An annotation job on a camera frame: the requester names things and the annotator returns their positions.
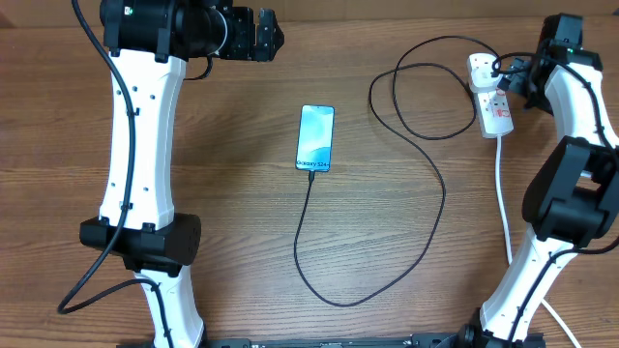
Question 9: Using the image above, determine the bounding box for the blue screen smartphone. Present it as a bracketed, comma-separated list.
[295, 104, 335, 172]

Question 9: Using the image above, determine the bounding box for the black charger cable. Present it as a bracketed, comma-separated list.
[292, 34, 504, 308]

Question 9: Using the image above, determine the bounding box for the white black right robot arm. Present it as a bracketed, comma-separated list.
[451, 46, 618, 347]

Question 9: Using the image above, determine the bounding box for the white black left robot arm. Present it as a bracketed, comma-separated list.
[79, 0, 284, 347]

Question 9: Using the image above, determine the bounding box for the white charger plug adapter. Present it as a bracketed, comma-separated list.
[469, 66, 502, 94]

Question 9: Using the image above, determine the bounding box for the white power strip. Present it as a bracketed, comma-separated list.
[467, 53, 514, 138]

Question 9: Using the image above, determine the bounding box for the brown cardboard backdrop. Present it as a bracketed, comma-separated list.
[1, 0, 618, 28]

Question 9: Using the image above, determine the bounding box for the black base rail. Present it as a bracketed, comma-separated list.
[200, 333, 457, 348]

